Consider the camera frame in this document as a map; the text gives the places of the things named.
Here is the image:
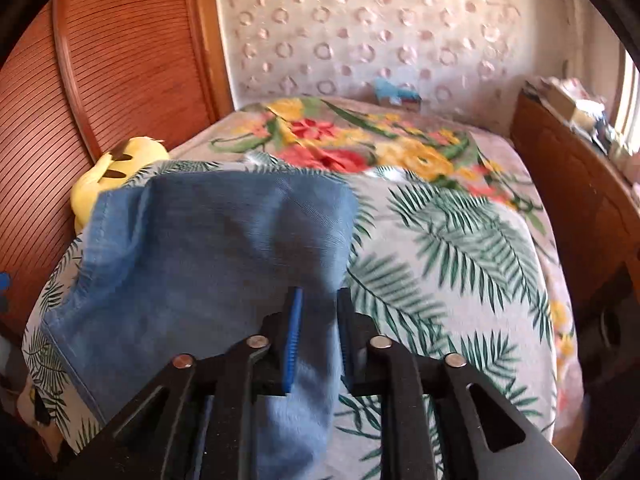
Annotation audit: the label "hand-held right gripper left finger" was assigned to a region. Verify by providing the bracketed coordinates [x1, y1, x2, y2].
[65, 287, 306, 480]

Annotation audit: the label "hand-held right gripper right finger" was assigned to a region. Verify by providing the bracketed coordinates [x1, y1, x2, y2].
[336, 287, 583, 480]

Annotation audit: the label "blue denim pants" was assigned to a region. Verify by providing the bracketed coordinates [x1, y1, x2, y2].
[40, 167, 361, 480]

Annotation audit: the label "floral blanket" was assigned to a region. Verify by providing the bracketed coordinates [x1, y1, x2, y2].
[167, 96, 586, 451]

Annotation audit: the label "yellow plush toy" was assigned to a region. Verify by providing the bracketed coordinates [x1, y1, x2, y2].
[70, 136, 171, 233]

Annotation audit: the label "blue plastic bag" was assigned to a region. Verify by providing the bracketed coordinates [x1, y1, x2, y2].
[375, 78, 416, 100]

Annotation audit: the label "wooden cabinet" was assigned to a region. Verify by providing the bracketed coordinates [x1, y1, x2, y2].
[510, 87, 640, 411]

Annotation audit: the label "circle pattern curtain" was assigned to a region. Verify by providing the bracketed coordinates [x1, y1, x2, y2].
[212, 0, 576, 111]

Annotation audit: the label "wooden headboard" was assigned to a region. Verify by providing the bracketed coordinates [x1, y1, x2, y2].
[0, 0, 236, 346]

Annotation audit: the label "open cardboard box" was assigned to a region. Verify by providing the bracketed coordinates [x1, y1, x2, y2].
[547, 80, 586, 116]

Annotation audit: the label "window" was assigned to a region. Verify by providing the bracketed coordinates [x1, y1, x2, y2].
[612, 45, 640, 156]

